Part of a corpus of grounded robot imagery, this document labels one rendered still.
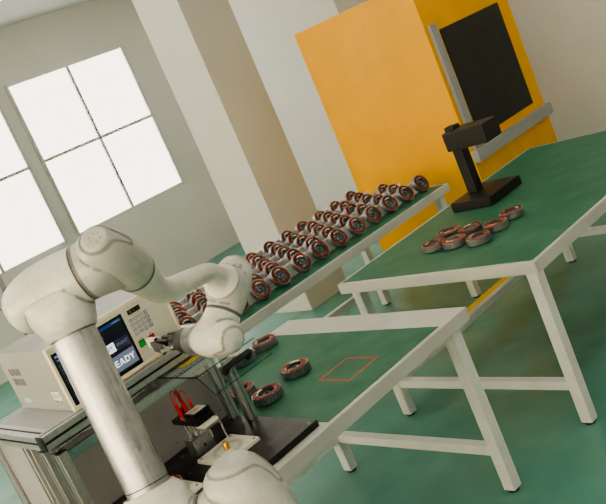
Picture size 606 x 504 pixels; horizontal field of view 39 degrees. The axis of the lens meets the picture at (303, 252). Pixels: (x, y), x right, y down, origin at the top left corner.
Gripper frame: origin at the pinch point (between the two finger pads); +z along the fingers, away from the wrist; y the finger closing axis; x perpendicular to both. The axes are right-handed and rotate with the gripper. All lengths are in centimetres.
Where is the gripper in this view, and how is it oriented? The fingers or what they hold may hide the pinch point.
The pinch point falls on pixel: (154, 342)
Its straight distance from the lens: 265.9
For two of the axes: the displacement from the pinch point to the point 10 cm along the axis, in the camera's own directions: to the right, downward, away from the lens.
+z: -6.5, 1.1, 7.5
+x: -3.9, -9.0, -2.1
